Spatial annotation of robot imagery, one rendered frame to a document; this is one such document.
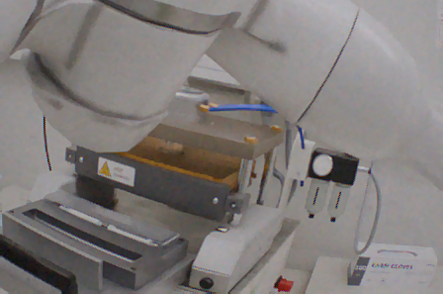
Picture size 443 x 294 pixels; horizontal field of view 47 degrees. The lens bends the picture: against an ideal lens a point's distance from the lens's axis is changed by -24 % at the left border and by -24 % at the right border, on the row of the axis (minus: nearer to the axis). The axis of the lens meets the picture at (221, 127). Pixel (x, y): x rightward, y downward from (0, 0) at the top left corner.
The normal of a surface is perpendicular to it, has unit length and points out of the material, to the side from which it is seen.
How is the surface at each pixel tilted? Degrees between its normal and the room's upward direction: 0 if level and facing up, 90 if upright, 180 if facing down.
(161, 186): 90
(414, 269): 90
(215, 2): 112
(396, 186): 90
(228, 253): 41
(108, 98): 116
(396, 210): 90
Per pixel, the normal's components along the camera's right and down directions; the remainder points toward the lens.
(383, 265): -0.17, 0.06
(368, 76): 0.04, 0.11
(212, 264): -0.06, -0.68
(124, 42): -0.01, 0.48
